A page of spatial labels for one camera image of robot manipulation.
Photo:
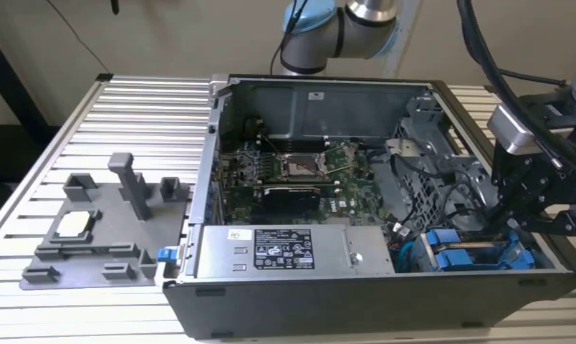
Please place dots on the hard disk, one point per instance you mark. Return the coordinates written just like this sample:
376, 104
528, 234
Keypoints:
451, 240

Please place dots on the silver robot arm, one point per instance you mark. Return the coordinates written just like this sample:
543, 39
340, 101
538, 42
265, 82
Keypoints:
312, 50

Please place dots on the metal disk bay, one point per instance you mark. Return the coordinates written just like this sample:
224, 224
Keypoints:
428, 252

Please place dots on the perforated metal drive cage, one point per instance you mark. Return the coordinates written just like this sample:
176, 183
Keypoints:
422, 172

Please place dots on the green motherboard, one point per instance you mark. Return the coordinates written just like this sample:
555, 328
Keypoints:
355, 186

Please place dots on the CPU socket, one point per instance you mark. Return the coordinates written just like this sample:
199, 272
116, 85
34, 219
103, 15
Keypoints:
300, 168

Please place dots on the black graphics card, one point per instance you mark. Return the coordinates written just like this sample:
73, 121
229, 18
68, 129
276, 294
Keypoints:
291, 197

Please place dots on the grey power supply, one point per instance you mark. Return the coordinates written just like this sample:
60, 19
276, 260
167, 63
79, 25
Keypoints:
293, 251

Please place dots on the black PC case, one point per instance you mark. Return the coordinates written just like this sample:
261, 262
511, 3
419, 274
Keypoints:
318, 308

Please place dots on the blue case latch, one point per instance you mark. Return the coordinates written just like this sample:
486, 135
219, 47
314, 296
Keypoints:
164, 255

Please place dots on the grey parts rack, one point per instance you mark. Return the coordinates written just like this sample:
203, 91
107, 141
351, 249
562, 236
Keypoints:
107, 222

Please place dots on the silver CPU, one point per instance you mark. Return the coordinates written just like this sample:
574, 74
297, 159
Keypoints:
73, 225

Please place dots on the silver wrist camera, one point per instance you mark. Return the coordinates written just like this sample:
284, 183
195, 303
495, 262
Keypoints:
512, 129

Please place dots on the black wrist mount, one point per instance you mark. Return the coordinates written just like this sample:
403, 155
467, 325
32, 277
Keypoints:
557, 118

